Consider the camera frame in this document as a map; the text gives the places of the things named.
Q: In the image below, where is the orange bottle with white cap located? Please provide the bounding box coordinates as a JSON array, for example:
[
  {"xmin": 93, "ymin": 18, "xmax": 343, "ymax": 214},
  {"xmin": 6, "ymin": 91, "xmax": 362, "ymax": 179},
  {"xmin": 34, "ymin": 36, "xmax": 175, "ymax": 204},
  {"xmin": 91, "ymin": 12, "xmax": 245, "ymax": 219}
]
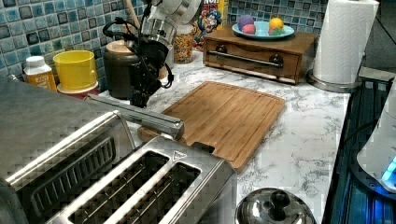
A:
[{"xmin": 23, "ymin": 56, "xmax": 57, "ymax": 91}]

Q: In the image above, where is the red plate under mug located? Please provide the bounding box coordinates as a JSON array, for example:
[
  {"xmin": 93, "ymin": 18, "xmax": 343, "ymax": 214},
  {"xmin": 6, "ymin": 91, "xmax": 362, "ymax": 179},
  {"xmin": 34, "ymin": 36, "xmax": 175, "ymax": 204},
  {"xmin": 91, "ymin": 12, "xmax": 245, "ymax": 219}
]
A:
[{"xmin": 57, "ymin": 83, "xmax": 99, "ymax": 99}]

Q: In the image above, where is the silver two-slot toaster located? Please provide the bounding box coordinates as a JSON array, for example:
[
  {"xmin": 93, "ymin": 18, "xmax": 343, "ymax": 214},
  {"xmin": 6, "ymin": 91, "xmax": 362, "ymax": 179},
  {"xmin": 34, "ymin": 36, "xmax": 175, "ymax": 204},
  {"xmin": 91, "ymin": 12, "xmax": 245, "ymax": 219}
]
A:
[{"xmin": 46, "ymin": 137, "xmax": 236, "ymax": 224}]

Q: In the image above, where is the yellow mug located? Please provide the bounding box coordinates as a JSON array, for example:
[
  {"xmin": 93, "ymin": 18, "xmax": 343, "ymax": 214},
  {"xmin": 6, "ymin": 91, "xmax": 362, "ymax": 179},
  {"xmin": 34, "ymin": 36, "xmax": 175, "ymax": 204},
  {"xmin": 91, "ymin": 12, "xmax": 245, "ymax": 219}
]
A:
[{"xmin": 53, "ymin": 50, "xmax": 97, "ymax": 90}]

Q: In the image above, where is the white appliance with blue light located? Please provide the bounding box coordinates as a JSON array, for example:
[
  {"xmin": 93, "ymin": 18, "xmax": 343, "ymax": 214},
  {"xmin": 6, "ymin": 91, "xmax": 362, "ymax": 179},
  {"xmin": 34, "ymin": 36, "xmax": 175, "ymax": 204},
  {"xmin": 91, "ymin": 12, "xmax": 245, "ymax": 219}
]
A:
[{"xmin": 351, "ymin": 78, "xmax": 396, "ymax": 200}]

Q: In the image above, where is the light blue plate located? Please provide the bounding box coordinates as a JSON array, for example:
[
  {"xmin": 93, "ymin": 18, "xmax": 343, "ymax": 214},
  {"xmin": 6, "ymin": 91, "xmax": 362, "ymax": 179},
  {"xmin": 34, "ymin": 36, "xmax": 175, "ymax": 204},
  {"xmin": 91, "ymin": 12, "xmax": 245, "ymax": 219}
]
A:
[{"xmin": 232, "ymin": 21, "xmax": 294, "ymax": 40}]

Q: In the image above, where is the paper towel roll on holder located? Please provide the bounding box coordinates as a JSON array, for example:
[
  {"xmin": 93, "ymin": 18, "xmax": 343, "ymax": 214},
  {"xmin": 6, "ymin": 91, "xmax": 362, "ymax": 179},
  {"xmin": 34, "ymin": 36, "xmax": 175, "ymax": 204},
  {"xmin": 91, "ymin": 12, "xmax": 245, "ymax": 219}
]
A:
[{"xmin": 306, "ymin": 0, "xmax": 379, "ymax": 93}]

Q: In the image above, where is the steel pot lid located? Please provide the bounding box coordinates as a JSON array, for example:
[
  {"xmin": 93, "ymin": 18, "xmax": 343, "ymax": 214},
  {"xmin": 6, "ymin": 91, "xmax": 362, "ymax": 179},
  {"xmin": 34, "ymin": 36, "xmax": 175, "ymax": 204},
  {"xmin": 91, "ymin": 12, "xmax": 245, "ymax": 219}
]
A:
[{"xmin": 234, "ymin": 188, "xmax": 317, "ymax": 224}]

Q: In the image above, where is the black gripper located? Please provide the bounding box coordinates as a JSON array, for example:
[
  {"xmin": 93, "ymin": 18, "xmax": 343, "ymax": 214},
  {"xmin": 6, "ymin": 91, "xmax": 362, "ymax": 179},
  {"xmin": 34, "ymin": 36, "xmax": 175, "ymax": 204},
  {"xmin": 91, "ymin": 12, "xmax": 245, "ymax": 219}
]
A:
[{"xmin": 128, "ymin": 41, "xmax": 169, "ymax": 108}]

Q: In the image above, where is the pink ball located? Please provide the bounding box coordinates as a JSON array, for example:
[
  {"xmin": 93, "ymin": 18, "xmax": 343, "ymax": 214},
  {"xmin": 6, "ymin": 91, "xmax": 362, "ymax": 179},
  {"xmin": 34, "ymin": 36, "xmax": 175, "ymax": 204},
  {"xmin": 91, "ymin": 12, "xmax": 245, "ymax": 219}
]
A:
[{"xmin": 242, "ymin": 24, "xmax": 256, "ymax": 35}]

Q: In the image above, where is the wooden drawer box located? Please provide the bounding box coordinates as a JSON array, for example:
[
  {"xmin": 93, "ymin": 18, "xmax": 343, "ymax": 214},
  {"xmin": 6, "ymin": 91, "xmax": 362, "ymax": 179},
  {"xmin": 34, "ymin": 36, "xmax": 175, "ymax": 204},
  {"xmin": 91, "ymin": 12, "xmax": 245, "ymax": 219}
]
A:
[{"xmin": 203, "ymin": 27, "xmax": 317, "ymax": 85}]

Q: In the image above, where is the yellow orange ball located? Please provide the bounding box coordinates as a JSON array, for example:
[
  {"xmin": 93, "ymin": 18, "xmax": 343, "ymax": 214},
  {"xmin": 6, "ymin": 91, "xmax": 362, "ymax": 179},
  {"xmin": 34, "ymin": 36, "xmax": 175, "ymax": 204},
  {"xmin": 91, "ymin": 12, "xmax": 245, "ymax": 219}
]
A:
[{"xmin": 268, "ymin": 18, "xmax": 284, "ymax": 35}]

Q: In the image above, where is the bamboo cutting board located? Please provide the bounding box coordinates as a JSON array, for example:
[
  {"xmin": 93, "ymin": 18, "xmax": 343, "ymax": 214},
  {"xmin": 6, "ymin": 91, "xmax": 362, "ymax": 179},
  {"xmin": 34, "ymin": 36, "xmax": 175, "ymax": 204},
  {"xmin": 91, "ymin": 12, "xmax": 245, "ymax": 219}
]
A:
[{"xmin": 137, "ymin": 80, "xmax": 287, "ymax": 174}]

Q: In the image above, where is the dark canister with wooden lid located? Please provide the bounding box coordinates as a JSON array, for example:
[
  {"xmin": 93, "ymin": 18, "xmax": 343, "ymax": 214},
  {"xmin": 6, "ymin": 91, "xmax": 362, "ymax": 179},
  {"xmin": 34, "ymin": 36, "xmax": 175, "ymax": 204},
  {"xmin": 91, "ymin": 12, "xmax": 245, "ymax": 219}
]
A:
[{"xmin": 104, "ymin": 40, "xmax": 138, "ymax": 100}]

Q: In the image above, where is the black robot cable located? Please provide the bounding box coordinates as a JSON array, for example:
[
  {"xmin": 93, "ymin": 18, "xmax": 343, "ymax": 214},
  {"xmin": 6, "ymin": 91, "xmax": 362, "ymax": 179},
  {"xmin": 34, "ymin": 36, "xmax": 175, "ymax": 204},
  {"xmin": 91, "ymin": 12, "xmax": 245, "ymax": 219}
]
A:
[{"xmin": 102, "ymin": 16, "xmax": 175, "ymax": 90}]

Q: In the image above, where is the cereal box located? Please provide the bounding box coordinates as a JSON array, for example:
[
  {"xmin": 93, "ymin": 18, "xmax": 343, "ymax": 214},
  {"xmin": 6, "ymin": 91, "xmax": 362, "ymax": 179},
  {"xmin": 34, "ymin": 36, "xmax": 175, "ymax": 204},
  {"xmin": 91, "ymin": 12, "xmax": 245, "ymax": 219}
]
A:
[{"xmin": 192, "ymin": 0, "xmax": 229, "ymax": 51}]

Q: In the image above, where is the glass jar of colourful cereal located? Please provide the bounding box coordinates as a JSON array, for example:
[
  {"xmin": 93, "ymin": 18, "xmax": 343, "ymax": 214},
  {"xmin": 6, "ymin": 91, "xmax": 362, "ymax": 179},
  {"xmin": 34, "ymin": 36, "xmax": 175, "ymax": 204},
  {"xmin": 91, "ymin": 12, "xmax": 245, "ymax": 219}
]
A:
[{"xmin": 174, "ymin": 24, "xmax": 192, "ymax": 63}]

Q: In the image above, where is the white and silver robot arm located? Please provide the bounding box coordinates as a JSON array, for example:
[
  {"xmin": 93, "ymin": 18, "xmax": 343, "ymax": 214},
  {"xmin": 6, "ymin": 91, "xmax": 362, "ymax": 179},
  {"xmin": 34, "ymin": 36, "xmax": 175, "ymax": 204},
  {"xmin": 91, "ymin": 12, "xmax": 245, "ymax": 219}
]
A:
[{"xmin": 127, "ymin": 0, "xmax": 203, "ymax": 107}]

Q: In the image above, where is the silver toaster oven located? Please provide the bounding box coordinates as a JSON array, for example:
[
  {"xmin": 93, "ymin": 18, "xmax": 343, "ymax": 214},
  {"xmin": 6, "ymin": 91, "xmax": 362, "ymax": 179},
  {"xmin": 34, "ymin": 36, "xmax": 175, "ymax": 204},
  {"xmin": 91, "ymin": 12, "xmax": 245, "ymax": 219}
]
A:
[{"xmin": 0, "ymin": 77, "xmax": 134, "ymax": 224}]

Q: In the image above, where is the purple ball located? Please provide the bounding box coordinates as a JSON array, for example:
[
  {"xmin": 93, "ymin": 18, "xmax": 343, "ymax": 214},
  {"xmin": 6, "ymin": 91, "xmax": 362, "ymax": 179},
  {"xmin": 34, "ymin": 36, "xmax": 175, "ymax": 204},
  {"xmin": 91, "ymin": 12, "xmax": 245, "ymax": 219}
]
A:
[{"xmin": 237, "ymin": 15, "xmax": 254, "ymax": 29}]

